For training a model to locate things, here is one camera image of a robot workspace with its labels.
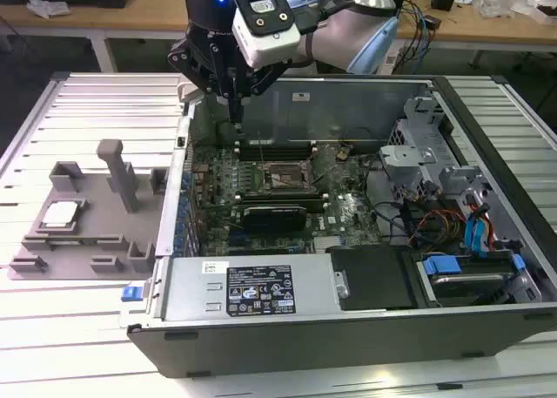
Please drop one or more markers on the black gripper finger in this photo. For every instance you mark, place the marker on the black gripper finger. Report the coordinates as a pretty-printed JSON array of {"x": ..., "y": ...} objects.
[
  {"x": 191, "y": 58},
  {"x": 265, "y": 82}
]

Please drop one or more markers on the silver CPU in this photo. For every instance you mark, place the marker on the silver CPU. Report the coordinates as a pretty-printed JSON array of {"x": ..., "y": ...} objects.
[{"x": 61, "y": 215}]

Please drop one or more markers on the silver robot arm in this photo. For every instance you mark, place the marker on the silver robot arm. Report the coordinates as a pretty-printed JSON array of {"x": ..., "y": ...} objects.
[{"x": 339, "y": 41}]

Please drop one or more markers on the CPU socket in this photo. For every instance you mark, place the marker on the CPU socket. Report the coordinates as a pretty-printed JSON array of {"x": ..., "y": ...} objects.
[{"x": 287, "y": 176}]

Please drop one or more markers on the thin metal locking lever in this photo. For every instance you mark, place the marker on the thin metal locking lever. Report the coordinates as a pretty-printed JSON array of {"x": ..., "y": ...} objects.
[
  {"x": 324, "y": 167},
  {"x": 262, "y": 147}
]

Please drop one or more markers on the wooden desk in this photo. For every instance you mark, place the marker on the wooden desk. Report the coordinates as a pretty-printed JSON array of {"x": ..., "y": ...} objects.
[{"x": 130, "y": 19}]

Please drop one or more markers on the small brown board component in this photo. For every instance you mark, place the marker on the small brown board component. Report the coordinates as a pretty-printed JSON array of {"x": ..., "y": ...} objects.
[{"x": 344, "y": 152}]

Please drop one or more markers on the black graphics card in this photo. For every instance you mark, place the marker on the black graphics card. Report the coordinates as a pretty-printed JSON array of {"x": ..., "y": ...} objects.
[{"x": 274, "y": 218}]

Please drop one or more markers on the green motherboard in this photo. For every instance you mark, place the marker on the green motherboard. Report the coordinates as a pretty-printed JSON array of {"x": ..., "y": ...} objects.
[{"x": 348, "y": 206}]

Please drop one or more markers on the crumpled white plastic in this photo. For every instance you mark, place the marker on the crumpled white plastic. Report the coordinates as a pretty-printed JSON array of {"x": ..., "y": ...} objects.
[{"x": 45, "y": 6}]

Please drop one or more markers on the metal drive cage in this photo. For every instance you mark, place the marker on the metal drive cage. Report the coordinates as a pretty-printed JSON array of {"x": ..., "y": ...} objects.
[{"x": 407, "y": 156}]

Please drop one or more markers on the small silver ribbed heatsink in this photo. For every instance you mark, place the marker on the small silver ribbed heatsink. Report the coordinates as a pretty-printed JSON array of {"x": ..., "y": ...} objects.
[{"x": 328, "y": 243}]

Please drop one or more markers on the small black device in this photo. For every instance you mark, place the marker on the small black device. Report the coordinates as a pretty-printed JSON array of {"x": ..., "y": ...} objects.
[{"x": 433, "y": 22}]

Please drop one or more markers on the grey plastic parts rack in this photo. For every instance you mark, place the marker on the grey plastic parts rack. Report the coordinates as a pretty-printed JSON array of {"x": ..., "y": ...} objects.
[{"x": 104, "y": 237}]

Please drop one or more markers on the green RAM stick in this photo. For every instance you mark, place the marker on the green RAM stick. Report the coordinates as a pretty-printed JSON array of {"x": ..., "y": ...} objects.
[{"x": 87, "y": 241}]

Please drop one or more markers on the grey power supply unit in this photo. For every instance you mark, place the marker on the grey power supply unit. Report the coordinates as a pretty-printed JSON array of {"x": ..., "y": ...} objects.
[{"x": 191, "y": 285}]

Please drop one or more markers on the black plastic drive cover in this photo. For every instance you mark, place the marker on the black plastic drive cover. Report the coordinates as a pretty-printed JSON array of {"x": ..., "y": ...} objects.
[{"x": 370, "y": 278}]

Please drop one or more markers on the blue case latch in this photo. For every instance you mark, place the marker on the blue case latch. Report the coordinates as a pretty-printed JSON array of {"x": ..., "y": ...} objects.
[{"x": 132, "y": 294}]

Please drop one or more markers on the clear plastic bags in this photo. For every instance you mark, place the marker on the clear plastic bags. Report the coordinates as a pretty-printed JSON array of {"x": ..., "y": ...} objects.
[{"x": 500, "y": 2}]

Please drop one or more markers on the open black PC case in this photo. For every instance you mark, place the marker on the open black PC case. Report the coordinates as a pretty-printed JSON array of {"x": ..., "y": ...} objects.
[{"x": 304, "y": 346}]

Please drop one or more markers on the hard disk with blue carrier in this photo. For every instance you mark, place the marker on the hard disk with blue carrier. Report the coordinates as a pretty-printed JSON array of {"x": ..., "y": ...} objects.
[{"x": 467, "y": 285}]

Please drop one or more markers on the white case wall sticker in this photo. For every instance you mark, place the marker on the white case wall sticker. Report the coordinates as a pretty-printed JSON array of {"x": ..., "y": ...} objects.
[{"x": 300, "y": 96}]

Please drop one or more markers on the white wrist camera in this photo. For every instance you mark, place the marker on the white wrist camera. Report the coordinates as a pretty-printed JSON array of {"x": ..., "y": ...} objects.
[{"x": 265, "y": 41}]

